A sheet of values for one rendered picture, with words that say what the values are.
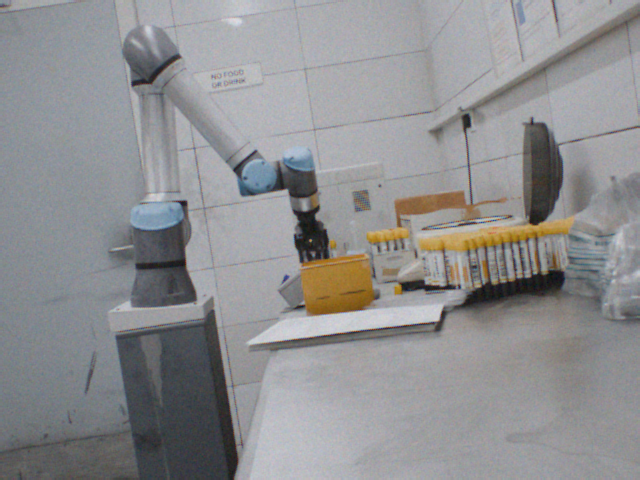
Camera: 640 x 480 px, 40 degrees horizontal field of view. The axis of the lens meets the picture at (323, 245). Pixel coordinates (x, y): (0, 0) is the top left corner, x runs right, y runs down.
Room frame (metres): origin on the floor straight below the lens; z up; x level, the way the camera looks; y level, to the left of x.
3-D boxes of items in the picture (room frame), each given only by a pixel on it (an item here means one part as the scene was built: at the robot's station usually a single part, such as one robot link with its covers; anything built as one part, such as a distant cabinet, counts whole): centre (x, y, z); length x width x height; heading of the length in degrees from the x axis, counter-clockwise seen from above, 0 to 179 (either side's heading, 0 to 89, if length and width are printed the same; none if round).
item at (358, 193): (2.56, -0.06, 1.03); 0.31 x 0.27 x 0.30; 0
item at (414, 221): (2.27, -0.36, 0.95); 0.29 x 0.25 x 0.15; 90
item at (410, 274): (1.90, -0.30, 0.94); 0.30 x 0.24 x 0.12; 81
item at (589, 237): (1.39, -0.48, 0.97); 0.26 x 0.17 x 0.19; 15
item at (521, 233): (1.56, -0.35, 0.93); 0.02 x 0.02 x 0.11
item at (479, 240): (1.53, -0.27, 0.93); 0.02 x 0.02 x 0.11
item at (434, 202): (2.96, -0.38, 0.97); 0.31 x 0.23 x 0.18; 174
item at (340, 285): (1.68, -0.01, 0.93); 0.13 x 0.13 x 0.10; 0
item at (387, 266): (2.16, -0.16, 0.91); 0.20 x 0.10 x 0.07; 0
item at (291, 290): (1.83, 0.05, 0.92); 0.13 x 0.07 x 0.08; 90
